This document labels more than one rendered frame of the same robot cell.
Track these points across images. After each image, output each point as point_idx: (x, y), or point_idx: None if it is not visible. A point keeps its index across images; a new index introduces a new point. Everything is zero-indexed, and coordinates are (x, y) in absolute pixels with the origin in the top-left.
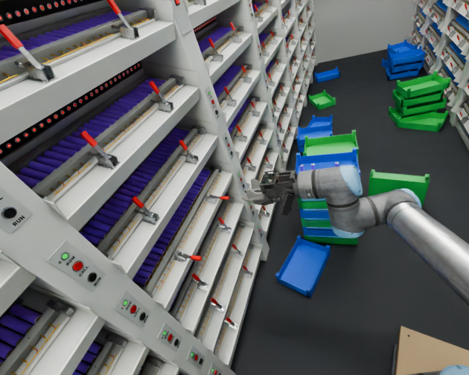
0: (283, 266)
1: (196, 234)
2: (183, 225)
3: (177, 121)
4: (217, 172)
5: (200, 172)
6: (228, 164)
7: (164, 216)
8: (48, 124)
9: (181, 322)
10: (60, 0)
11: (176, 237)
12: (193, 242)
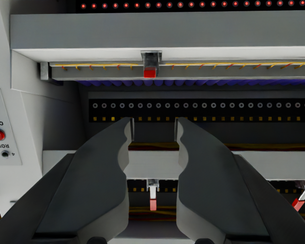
0: None
1: (279, 52)
2: (253, 79)
3: (149, 241)
4: (61, 72)
5: (93, 83)
6: (21, 88)
7: None
8: None
9: None
10: None
11: (289, 78)
12: None
